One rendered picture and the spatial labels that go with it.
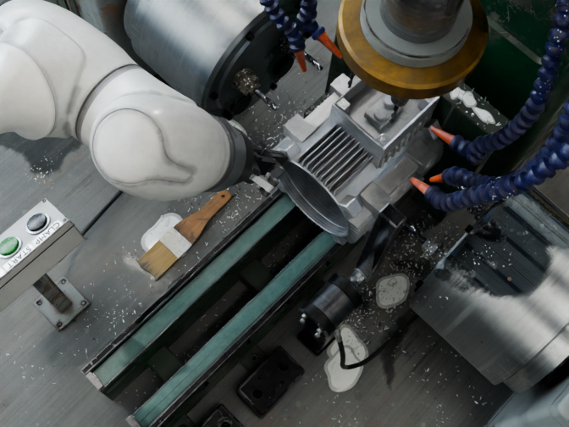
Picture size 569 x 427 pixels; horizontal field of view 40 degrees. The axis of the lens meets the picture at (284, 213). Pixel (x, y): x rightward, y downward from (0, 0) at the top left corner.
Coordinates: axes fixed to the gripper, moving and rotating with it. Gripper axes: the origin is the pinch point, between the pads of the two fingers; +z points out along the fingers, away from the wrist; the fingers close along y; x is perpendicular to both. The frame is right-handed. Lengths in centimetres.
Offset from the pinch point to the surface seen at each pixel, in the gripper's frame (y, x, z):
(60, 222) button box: 14.9, 24.5, -11.0
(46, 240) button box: 14.1, 27.0, -12.6
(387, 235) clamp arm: -20.3, -5.0, -9.7
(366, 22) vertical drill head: -2.8, -22.8, -15.6
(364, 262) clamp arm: -19.2, 2.0, 2.5
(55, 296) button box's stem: 14.0, 40.4, 2.1
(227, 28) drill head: 17.6, -10.1, -0.2
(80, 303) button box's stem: 13.0, 42.4, 9.9
